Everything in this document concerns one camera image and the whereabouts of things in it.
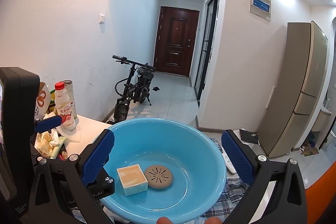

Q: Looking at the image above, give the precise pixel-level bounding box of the blue plastic basin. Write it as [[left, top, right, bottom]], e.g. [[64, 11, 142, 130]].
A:
[[100, 118, 227, 223]]

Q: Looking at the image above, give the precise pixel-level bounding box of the black folding electric bike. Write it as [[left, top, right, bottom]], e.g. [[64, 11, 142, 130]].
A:
[[106, 55, 156, 124]]

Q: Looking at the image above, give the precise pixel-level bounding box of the dark red entrance door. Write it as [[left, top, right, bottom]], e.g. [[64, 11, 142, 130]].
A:
[[153, 6, 199, 77]]

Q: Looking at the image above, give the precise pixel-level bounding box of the white remote control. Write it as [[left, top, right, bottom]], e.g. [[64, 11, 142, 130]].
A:
[[222, 151, 236, 174]]

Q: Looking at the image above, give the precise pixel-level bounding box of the pretzel snack cardboard box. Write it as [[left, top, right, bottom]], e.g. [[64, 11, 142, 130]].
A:
[[34, 82, 51, 120]]

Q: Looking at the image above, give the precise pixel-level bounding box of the wall electrical panel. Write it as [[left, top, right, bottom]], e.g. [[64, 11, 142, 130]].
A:
[[249, 0, 271, 22]]

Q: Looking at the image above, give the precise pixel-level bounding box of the black framed glass door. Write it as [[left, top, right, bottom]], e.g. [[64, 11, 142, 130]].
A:
[[194, 0, 219, 105]]

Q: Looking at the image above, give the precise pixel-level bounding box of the brown round vented disc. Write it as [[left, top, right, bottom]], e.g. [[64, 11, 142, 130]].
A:
[[144, 165, 173, 190]]

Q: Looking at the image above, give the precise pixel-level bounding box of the white box on floor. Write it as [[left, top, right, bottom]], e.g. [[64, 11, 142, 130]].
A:
[[234, 129, 259, 145]]

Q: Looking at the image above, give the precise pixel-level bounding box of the gold tall refrigerator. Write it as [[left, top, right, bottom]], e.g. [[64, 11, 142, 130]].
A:
[[257, 21, 327, 157]]

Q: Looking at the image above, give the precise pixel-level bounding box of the tan square box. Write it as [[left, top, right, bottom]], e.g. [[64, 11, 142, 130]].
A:
[[117, 164, 148, 196]]

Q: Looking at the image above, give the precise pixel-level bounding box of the orange chair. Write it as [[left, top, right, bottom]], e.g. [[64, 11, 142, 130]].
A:
[[305, 170, 335, 223]]

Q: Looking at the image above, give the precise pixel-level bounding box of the person's right hand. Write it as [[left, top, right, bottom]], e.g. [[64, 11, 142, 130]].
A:
[[156, 217, 222, 224]]

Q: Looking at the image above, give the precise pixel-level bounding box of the white wall switch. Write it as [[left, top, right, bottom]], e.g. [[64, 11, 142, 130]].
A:
[[99, 14, 105, 24]]

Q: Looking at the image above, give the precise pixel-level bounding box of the red cap yogurt bottle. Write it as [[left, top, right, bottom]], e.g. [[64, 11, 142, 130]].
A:
[[55, 82, 76, 131]]

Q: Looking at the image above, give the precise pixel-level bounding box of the metal cylindrical can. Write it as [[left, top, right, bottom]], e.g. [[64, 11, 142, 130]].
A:
[[62, 80, 77, 119]]

